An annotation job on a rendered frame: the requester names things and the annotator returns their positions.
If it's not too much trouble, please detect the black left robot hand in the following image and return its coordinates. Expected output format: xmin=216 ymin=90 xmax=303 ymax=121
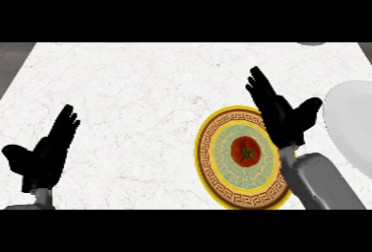
xmin=0 ymin=103 xmax=83 ymax=194

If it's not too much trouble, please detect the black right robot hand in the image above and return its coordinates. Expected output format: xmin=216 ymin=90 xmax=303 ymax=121
xmin=244 ymin=65 xmax=325 ymax=150

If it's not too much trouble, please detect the red tomato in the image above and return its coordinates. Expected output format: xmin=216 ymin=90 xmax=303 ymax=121
xmin=230 ymin=135 xmax=263 ymax=168

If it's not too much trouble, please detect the plain white plate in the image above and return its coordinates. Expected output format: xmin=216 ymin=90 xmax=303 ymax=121
xmin=322 ymin=80 xmax=372 ymax=180

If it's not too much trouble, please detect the yellow rimmed patterned plate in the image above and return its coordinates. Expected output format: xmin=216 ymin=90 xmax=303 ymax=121
xmin=194 ymin=104 xmax=294 ymax=211

